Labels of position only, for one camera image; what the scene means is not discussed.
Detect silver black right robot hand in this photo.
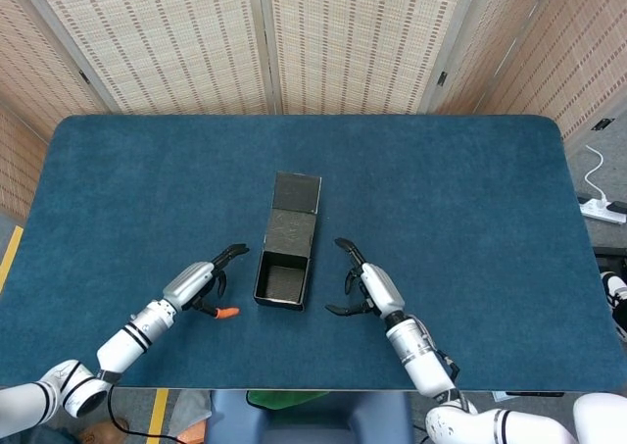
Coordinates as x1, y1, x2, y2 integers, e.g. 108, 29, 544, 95
325, 237, 408, 322

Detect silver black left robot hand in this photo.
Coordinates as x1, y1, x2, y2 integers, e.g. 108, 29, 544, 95
161, 242, 251, 318

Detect black cardboard folding box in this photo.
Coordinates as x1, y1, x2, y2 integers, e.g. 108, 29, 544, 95
252, 171, 323, 313

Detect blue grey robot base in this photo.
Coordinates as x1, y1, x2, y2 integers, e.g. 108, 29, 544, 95
203, 388, 415, 444

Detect blue felt table cover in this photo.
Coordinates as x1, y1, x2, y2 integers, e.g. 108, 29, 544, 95
0, 114, 621, 391

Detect grey crumpled cloth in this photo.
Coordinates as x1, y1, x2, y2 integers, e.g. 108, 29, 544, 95
170, 389, 213, 435

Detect yellow floor tape strip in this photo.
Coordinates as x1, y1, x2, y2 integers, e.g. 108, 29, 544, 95
0, 224, 24, 293
145, 388, 170, 444

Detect brown leather shoe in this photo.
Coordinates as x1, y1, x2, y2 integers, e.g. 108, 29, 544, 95
77, 419, 131, 444

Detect woven bamboo screen panel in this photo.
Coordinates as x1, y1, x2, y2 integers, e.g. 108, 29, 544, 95
0, 0, 121, 141
420, 0, 574, 117
9, 0, 275, 117
479, 0, 627, 141
252, 0, 484, 117
0, 105, 50, 222

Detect black furniture base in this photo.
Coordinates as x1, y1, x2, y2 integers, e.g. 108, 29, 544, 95
593, 245, 627, 271

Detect black and white sneaker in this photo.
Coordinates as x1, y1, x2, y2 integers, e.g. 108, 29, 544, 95
600, 271, 627, 340

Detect white power strip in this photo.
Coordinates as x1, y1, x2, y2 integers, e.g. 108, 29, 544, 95
579, 196, 627, 224

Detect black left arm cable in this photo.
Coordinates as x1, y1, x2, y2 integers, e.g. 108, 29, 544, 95
105, 384, 180, 440

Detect white power cable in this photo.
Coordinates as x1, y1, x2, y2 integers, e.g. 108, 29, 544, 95
583, 144, 611, 205

